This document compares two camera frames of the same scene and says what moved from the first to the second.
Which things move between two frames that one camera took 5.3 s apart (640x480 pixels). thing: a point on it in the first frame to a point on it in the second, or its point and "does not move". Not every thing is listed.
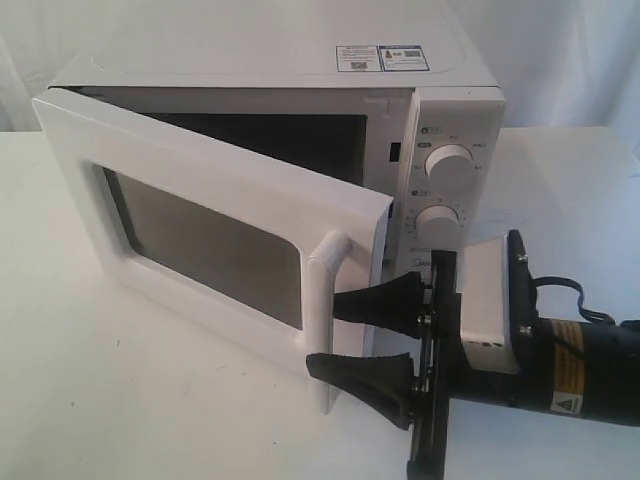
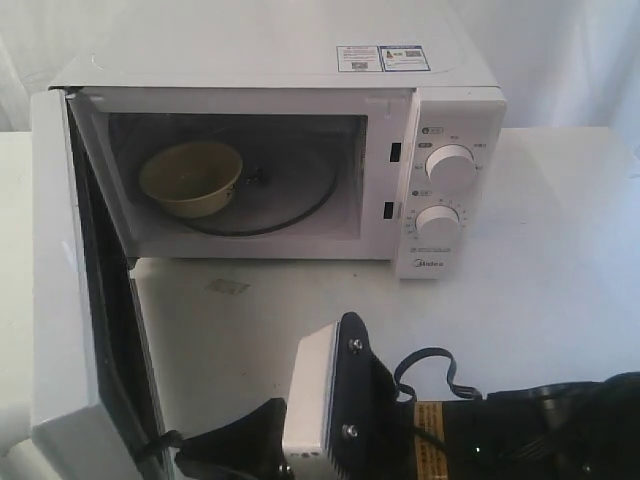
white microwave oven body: x=398 y=98 does not move
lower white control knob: x=437 y=228 does not move
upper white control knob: x=450 y=167 does not move
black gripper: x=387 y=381 to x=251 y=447
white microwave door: x=246 y=254 to x=93 y=402
